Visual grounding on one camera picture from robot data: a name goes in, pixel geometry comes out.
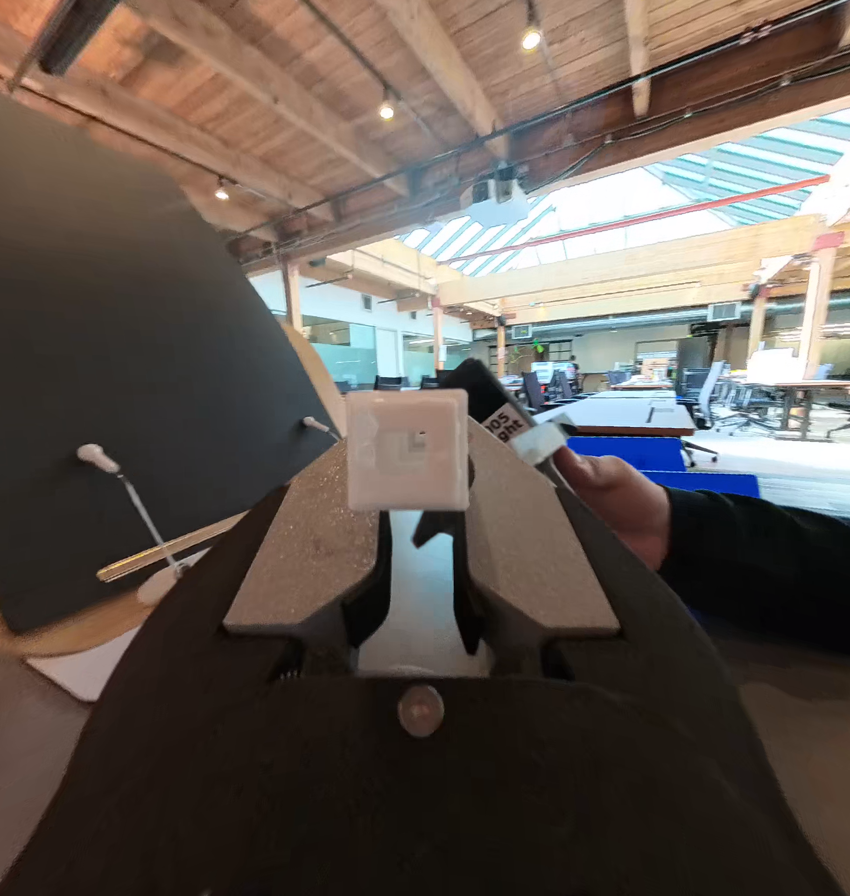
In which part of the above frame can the person's right hand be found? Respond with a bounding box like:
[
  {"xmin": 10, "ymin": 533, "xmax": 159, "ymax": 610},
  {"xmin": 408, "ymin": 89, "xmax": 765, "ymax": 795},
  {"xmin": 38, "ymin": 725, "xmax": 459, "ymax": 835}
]
[{"xmin": 552, "ymin": 448, "xmax": 672, "ymax": 571}]

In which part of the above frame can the white stand ledge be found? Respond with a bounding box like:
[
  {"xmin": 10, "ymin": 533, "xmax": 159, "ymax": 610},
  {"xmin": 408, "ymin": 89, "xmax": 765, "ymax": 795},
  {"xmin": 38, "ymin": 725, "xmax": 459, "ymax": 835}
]
[{"xmin": 96, "ymin": 513, "xmax": 251, "ymax": 607}]

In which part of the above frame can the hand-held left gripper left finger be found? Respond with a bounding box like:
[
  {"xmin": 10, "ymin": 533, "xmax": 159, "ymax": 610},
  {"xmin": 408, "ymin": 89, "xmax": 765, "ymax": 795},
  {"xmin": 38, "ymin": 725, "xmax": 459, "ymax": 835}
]
[{"xmin": 222, "ymin": 435, "xmax": 394, "ymax": 648}]

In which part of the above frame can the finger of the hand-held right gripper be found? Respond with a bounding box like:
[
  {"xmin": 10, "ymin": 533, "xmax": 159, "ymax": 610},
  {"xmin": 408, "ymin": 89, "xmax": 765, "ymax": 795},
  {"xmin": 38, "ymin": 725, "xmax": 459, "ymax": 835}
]
[{"xmin": 412, "ymin": 510, "xmax": 464, "ymax": 550}]

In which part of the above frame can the blue storage bin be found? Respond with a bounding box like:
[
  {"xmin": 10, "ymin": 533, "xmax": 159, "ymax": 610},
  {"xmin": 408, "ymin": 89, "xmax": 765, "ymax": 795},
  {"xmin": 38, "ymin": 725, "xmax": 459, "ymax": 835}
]
[{"xmin": 567, "ymin": 435, "xmax": 760, "ymax": 499}]

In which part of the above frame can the white office desk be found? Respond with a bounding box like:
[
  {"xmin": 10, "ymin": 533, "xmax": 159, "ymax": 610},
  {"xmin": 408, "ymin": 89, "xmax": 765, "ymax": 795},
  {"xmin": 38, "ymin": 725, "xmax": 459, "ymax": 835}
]
[{"xmin": 537, "ymin": 388, "xmax": 697, "ymax": 438}]

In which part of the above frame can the white segmented bar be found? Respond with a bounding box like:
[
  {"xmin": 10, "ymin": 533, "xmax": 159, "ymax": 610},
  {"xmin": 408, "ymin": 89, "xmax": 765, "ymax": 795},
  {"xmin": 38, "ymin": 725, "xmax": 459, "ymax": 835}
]
[{"xmin": 345, "ymin": 390, "xmax": 470, "ymax": 512}]

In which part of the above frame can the glass partition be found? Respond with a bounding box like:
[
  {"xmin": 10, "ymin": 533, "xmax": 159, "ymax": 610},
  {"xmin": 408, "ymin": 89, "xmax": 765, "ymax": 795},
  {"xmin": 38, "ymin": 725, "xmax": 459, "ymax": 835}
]
[{"xmin": 302, "ymin": 315, "xmax": 472, "ymax": 390}]

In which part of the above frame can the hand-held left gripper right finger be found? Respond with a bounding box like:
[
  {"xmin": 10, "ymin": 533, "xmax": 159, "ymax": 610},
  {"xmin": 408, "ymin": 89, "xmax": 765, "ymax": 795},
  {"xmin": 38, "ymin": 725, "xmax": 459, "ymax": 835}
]
[{"xmin": 455, "ymin": 423, "xmax": 622, "ymax": 655}]

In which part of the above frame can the red ceiling pipe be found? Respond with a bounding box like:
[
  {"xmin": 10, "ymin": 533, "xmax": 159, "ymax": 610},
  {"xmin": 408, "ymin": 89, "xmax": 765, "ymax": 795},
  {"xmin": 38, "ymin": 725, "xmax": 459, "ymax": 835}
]
[{"xmin": 442, "ymin": 175, "xmax": 832, "ymax": 267}]

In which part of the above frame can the white office chair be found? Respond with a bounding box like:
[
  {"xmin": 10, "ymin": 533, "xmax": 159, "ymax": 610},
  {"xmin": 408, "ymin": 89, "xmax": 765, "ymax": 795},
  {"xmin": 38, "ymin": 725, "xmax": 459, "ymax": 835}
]
[{"xmin": 677, "ymin": 360, "xmax": 728, "ymax": 468}]

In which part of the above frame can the white stand base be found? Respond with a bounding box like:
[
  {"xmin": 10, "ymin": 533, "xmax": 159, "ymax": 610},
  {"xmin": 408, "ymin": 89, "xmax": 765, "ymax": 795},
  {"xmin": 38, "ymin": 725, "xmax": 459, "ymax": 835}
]
[{"xmin": 29, "ymin": 625, "xmax": 143, "ymax": 703}]

